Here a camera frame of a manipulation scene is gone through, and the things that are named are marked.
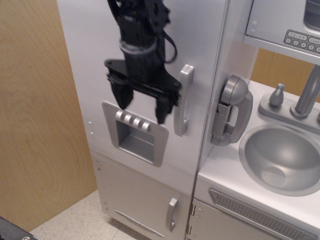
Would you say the white lower freezer door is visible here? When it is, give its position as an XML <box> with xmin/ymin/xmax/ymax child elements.
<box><xmin>90</xmin><ymin>150</ymin><xmax>191</xmax><ymax>240</ymax></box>

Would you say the silver toy telephone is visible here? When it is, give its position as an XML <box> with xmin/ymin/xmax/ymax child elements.
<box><xmin>211</xmin><ymin>75</ymin><xmax>253</xmax><ymax>146</ymax></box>

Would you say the silver toy faucet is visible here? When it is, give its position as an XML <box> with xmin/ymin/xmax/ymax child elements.
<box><xmin>258</xmin><ymin>65</ymin><xmax>320</xmax><ymax>134</ymax></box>

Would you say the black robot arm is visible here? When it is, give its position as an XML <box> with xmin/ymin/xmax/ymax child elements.
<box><xmin>104</xmin><ymin>0</ymin><xmax>182</xmax><ymax>124</ymax></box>

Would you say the white oven door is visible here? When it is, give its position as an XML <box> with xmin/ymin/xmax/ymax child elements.
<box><xmin>186</xmin><ymin>188</ymin><xmax>320</xmax><ymax>240</ymax></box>

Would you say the black base corner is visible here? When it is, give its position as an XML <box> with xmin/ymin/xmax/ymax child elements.
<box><xmin>0</xmin><ymin>217</ymin><xmax>38</xmax><ymax>240</ymax></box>

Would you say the silver lower door handle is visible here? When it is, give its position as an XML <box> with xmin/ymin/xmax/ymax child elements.
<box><xmin>165</xmin><ymin>197</ymin><xmax>178</xmax><ymax>232</ymax></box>

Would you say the white toy kitchen cabinet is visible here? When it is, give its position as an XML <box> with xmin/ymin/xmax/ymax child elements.
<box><xmin>194</xmin><ymin>0</ymin><xmax>320</xmax><ymax>230</ymax></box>

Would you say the silver faucet knob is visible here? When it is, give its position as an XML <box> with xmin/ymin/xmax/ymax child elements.
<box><xmin>269</xmin><ymin>83</ymin><xmax>285</xmax><ymax>107</ymax></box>

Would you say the silver toy sink basin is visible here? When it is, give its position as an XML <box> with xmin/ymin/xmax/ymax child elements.
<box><xmin>239</xmin><ymin>125</ymin><xmax>320</xmax><ymax>197</ymax></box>

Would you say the silver fridge door handle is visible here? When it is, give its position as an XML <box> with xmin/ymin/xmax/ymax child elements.
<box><xmin>173</xmin><ymin>64</ymin><xmax>195</xmax><ymax>137</ymax></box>

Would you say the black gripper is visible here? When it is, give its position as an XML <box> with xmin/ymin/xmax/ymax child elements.
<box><xmin>104</xmin><ymin>43</ymin><xmax>182</xmax><ymax>124</ymax></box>

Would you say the silver ice dispenser panel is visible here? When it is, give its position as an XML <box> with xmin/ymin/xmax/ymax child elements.
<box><xmin>101</xmin><ymin>101</ymin><xmax>169</xmax><ymax>168</ymax></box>

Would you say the white toy fridge door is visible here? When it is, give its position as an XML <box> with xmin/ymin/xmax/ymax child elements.
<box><xmin>57</xmin><ymin>0</ymin><xmax>228</xmax><ymax>196</ymax></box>

